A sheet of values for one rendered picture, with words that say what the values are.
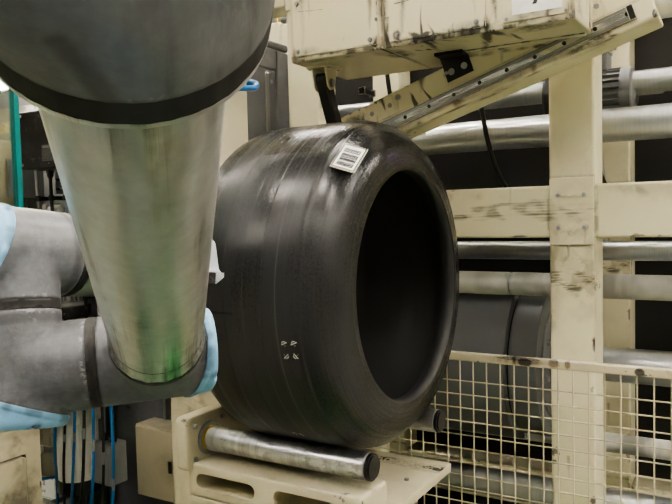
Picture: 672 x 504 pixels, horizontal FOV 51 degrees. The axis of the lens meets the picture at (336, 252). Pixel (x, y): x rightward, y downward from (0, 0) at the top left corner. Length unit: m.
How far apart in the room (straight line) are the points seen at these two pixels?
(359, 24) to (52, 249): 0.94
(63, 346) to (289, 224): 0.43
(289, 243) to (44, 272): 0.40
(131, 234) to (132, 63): 0.16
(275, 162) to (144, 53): 0.89
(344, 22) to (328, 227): 0.62
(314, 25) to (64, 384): 1.06
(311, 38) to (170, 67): 1.33
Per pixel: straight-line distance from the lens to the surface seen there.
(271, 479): 1.24
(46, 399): 0.72
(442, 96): 1.55
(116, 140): 0.31
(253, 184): 1.11
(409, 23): 1.47
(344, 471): 1.18
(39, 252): 0.74
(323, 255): 1.02
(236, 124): 1.44
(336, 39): 1.54
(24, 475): 1.59
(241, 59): 0.27
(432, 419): 1.40
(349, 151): 1.10
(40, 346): 0.72
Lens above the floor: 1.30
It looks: 3 degrees down
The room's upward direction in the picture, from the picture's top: 1 degrees counter-clockwise
